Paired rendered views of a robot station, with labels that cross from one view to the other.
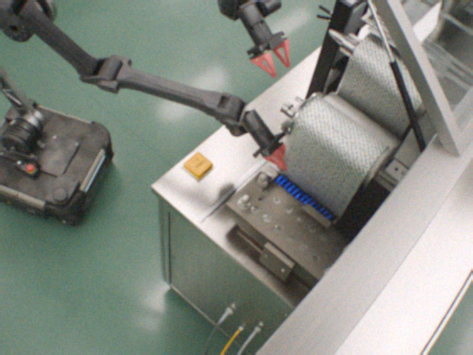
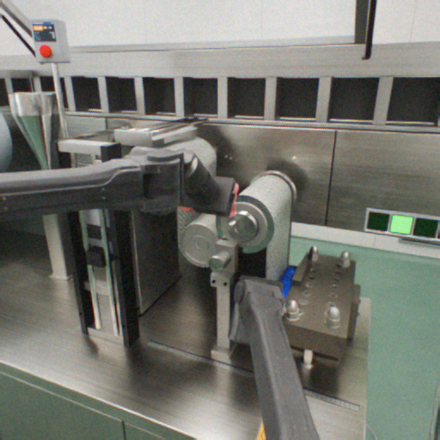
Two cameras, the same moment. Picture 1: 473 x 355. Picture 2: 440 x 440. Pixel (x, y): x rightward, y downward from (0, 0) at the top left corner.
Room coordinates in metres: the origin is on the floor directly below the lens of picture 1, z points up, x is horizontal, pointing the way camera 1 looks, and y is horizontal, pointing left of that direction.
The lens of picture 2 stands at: (1.11, 0.63, 1.58)
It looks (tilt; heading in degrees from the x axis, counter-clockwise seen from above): 21 degrees down; 261
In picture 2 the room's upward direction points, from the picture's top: straight up
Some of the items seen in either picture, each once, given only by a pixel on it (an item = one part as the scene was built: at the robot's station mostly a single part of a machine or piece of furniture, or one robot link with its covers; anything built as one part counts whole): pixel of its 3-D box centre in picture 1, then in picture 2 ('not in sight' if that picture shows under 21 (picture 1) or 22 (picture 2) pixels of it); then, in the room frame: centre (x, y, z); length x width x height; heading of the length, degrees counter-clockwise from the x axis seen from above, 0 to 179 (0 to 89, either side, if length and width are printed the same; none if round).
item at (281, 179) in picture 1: (305, 199); (284, 287); (0.80, -0.21, 1.03); 0.21 x 0.04 x 0.03; 59
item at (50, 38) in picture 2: not in sight; (49, 41); (1.38, -0.46, 1.66); 0.07 x 0.07 x 0.10; 77
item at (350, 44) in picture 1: (354, 46); not in sight; (1.16, -0.26, 1.33); 0.06 x 0.06 x 0.06; 59
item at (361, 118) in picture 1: (356, 133); (218, 227); (0.97, -0.32, 1.17); 0.26 x 0.12 x 0.12; 59
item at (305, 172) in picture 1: (315, 181); (278, 261); (0.82, -0.22, 1.10); 0.23 x 0.01 x 0.18; 59
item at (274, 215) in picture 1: (294, 233); (320, 295); (0.69, -0.20, 1.00); 0.40 x 0.16 x 0.06; 59
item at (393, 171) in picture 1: (397, 172); not in sight; (0.78, -0.41, 1.28); 0.06 x 0.05 x 0.02; 59
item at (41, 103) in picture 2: not in sight; (35, 103); (1.49, -0.62, 1.50); 0.14 x 0.14 x 0.06
